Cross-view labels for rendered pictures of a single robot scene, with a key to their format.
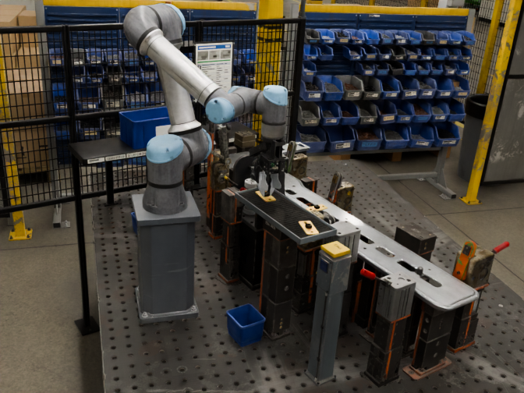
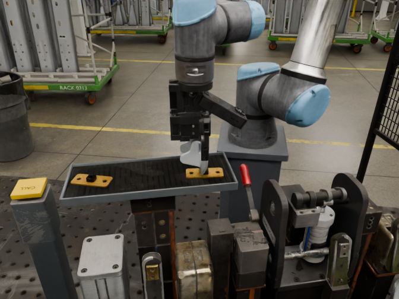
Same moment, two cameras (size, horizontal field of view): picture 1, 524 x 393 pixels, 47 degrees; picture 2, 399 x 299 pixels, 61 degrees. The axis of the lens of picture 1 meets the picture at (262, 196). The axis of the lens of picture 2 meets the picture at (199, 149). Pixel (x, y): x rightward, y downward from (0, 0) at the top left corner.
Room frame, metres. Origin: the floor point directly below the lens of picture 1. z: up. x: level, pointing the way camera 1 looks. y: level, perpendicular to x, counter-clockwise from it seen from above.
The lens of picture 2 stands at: (2.07, -0.60, 1.58)
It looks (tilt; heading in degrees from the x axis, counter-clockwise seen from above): 29 degrees down; 116
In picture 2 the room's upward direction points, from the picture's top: straight up
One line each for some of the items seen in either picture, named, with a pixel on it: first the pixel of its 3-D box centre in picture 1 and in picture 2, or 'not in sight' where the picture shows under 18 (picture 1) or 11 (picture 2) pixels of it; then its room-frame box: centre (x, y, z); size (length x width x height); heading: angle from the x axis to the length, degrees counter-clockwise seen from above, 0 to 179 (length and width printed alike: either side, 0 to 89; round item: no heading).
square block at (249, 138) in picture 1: (243, 168); not in sight; (2.76, 0.10, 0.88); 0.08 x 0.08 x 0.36; 35
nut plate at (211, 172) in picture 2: (265, 194); (204, 171); (1.80, -0.01, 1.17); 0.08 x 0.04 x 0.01; 29
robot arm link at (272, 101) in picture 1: (274, 104); (196, 26); (1.79, -0.02, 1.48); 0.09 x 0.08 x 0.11; 63
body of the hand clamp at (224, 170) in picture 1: (218, 200); not in sight; (2.37, 0.19, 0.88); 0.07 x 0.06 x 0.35; 125
